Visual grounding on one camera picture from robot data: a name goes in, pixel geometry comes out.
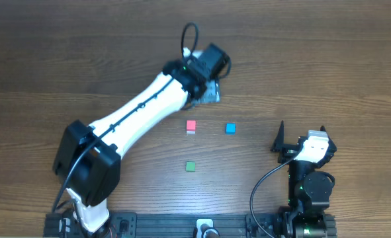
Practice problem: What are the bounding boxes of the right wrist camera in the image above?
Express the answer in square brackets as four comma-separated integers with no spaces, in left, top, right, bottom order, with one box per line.
[294,130,330,164]

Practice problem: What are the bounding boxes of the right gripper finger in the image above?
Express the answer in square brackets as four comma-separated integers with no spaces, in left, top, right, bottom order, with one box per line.
[270,120,286,153]
[320,125,338,157]

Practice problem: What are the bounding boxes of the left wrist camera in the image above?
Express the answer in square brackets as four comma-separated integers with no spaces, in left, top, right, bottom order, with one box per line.
[195,81,222,104]

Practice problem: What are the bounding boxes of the mounting rail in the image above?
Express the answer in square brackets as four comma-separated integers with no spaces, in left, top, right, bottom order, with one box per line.
[44,212,337,238]

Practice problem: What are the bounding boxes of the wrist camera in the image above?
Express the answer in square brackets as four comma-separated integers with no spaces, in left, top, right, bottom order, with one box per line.
[294,130,330,164]
[195,81,222,104]

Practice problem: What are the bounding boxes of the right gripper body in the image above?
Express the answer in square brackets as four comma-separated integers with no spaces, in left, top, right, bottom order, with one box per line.
[277,142,302,165]

